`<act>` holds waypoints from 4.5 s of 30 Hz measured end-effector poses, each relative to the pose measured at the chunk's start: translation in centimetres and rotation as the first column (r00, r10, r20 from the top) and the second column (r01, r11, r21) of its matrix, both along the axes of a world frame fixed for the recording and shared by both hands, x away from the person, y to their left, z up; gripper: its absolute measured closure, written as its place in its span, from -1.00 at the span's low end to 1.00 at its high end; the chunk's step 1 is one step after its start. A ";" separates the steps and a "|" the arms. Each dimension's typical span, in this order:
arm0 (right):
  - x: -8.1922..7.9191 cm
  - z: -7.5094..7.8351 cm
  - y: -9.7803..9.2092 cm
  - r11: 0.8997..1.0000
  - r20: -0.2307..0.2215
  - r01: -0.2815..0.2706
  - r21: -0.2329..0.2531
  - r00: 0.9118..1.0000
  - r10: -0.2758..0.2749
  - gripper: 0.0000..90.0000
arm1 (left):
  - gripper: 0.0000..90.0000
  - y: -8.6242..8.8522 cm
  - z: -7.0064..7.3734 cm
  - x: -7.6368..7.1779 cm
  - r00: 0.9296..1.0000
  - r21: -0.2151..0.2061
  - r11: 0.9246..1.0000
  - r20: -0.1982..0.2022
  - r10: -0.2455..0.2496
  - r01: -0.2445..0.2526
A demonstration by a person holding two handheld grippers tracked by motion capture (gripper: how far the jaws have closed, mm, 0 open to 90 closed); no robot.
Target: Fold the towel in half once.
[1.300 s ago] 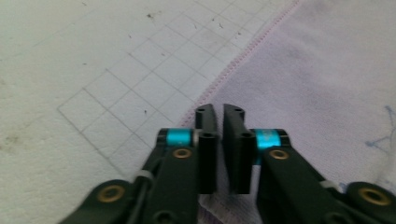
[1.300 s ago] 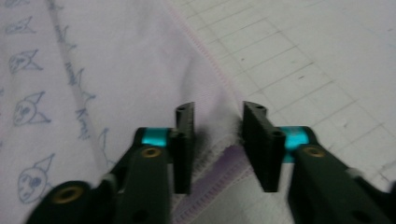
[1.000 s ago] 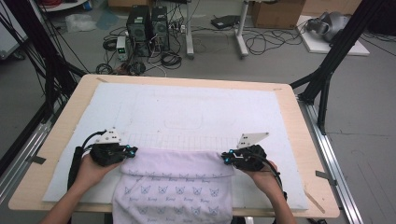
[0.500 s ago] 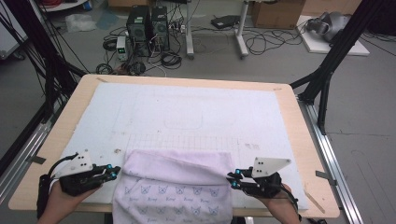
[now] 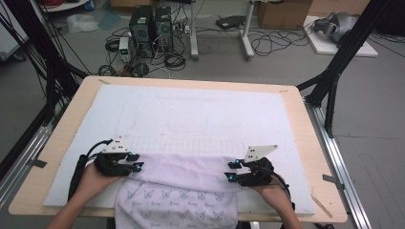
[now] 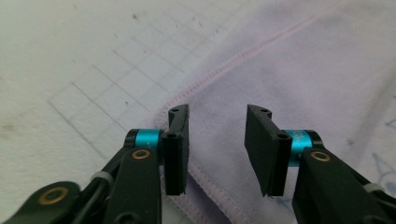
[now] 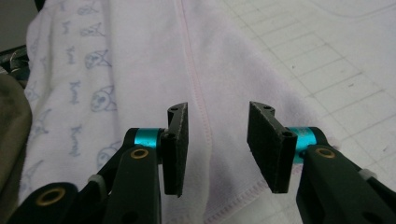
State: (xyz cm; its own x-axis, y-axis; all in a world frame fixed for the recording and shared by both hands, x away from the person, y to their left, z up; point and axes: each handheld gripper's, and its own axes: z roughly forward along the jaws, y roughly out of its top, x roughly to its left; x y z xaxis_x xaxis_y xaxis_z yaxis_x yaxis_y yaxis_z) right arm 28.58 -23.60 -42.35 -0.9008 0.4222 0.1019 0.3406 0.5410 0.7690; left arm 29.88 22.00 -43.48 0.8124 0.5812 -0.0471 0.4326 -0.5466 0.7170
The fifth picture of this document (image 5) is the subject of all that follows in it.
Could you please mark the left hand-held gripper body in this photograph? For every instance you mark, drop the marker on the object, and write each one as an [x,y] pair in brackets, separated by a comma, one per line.
[111,163]

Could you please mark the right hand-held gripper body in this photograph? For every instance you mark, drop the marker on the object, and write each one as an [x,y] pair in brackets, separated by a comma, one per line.
[254,175]

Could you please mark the lilac printed towel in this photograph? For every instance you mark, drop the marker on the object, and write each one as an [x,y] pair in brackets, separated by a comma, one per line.
[178,191]

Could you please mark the person's left hand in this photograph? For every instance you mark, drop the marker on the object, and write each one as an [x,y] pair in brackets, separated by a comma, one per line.
[95,181]

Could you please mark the person's right hand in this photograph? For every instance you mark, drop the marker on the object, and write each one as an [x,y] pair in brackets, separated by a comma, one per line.
[273,194]

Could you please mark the person's dark pants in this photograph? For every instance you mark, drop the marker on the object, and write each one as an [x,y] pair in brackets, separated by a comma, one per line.
[243,225]

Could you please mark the light wooden table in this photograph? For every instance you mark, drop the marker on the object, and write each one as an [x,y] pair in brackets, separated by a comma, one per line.
[302,127]

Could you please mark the white gridded foam mat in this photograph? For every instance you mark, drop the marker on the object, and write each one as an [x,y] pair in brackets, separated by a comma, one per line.
[191,111]

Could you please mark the black tape strip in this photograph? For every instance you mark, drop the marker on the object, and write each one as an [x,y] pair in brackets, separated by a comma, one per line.
[37,163]

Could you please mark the grey tape strip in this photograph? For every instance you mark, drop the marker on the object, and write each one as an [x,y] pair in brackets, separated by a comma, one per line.
[332,180]

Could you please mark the white bench power supply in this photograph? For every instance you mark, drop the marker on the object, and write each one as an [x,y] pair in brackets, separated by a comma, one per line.
[124,49]

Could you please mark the wide black computer tower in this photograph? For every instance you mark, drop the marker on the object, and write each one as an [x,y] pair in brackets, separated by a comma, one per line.
[141,31]

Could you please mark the white desk leg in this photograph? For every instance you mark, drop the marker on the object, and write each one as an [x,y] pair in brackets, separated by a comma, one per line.
[246,38]
[193,38]

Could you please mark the narrow black computer tower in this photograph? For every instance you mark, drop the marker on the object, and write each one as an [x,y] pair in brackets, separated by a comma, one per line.
[164,28]

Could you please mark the teal floor sheet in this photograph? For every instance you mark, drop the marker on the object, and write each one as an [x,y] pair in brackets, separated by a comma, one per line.
[110,20]

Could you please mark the flat black device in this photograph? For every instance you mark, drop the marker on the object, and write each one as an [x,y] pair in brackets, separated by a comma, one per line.
[230,21]

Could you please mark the clear plastic bag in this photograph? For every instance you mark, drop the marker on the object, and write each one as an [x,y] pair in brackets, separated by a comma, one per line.
[81,23]

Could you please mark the white floor board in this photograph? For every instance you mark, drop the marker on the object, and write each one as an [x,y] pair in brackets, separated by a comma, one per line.
[324,47]

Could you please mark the brown cardboard box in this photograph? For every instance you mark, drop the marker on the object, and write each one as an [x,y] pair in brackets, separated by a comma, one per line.
[283,14]

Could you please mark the white cabinet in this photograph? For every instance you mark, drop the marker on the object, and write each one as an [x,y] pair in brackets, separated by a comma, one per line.
[9,38]

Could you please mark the grey headset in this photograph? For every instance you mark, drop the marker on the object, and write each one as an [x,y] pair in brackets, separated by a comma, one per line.
[337,25]

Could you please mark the aluminium rail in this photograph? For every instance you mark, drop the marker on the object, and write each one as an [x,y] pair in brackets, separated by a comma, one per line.
[340,165]
[22,162]

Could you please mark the black metal frame stand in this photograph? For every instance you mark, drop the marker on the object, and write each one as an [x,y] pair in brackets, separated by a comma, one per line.
[47,63]
[344,54]

